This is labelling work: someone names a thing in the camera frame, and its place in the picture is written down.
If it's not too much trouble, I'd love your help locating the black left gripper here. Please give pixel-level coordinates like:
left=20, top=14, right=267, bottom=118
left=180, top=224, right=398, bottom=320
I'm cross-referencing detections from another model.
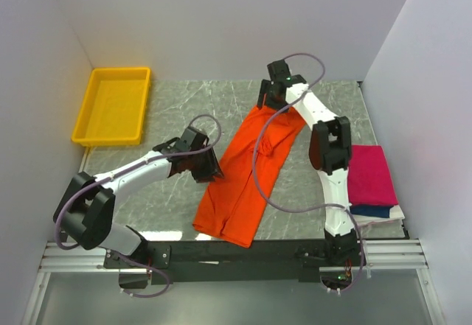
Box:
left=187, top=144, right=224, bottom=184

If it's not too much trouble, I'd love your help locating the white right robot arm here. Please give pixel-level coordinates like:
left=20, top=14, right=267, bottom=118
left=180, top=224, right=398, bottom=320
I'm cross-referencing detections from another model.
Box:
left=255, top=58, right=363, bottom=266

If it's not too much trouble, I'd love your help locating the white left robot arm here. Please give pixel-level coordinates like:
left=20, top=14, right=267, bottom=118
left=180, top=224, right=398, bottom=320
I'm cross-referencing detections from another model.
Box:
left=52, top=126, right=223, bottom=268

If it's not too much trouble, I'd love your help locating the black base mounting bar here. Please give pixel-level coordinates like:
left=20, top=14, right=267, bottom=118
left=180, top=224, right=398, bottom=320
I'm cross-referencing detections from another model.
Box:
left=103, top=239, right=366, bottom=289

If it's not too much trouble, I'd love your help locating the yellow plastic tray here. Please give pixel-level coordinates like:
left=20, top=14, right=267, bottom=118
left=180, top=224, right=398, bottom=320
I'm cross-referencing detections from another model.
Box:
left=71, top=67, right=151, bottom=147

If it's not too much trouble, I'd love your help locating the magenta folded t shirt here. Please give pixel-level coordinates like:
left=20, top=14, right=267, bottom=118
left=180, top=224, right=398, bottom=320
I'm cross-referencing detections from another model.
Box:
left=347, top=145, right=398, bottom=206

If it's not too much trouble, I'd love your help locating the navy blue folded t shirt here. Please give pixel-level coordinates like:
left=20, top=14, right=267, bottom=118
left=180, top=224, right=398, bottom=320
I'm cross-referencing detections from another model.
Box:
left=350, top=204, right=393, bottom=218

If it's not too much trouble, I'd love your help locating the aluminium frame rail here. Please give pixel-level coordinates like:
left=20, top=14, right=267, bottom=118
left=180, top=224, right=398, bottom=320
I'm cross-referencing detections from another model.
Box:
left=39, top=240, right=428, bottom=273

